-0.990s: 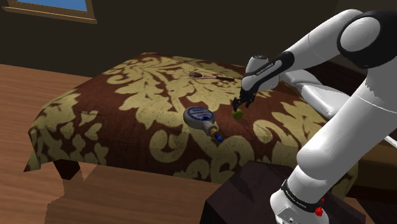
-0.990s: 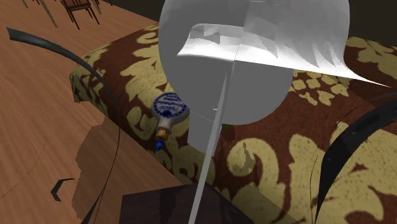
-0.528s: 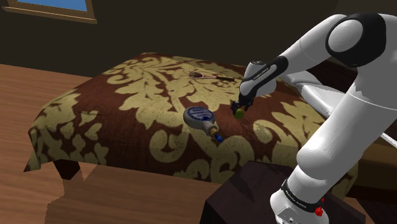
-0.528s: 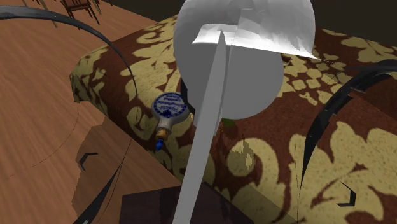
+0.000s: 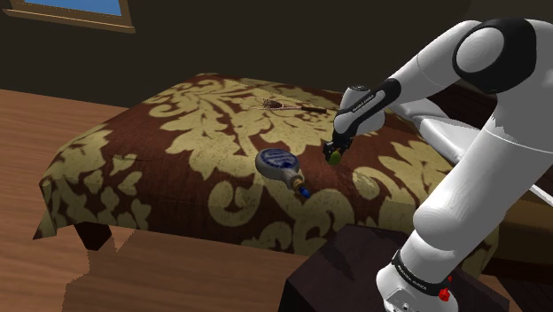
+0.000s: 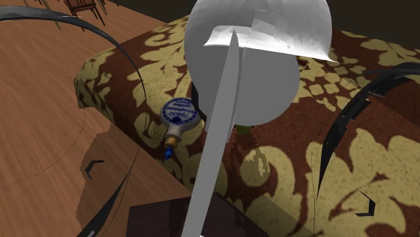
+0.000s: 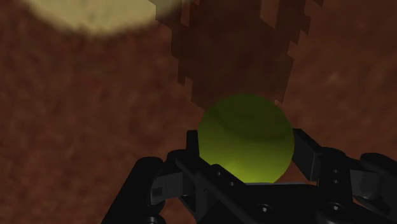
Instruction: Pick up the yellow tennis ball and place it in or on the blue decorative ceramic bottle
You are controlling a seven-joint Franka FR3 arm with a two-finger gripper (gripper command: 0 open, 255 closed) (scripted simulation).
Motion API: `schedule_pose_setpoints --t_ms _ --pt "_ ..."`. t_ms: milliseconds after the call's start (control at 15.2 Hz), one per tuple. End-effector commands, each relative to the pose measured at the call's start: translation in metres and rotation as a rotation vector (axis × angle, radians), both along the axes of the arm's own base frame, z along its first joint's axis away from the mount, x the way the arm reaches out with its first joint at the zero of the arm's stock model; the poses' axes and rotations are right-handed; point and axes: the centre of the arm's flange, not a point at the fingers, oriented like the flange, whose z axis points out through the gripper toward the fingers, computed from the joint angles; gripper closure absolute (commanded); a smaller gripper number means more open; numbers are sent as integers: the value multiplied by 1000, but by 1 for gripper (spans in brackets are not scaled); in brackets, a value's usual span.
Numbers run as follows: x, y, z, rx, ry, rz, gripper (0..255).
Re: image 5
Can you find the grey bottle with blue cap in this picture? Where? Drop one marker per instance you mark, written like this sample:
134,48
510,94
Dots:
276,164

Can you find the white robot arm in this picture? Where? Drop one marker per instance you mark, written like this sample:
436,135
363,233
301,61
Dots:
471,194

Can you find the white pillow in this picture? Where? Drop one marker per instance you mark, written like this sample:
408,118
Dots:
449,134

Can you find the dark robot stand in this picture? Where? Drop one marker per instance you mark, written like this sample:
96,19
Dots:
345,268

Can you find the wooden framed window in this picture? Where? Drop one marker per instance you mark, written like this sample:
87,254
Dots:
73,10

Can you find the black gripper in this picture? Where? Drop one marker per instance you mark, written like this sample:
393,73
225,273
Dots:
338,141

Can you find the bed with brown patterned cover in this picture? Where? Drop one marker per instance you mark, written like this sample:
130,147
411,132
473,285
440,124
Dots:
194,142

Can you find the small green object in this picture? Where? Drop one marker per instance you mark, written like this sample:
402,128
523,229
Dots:
334,159

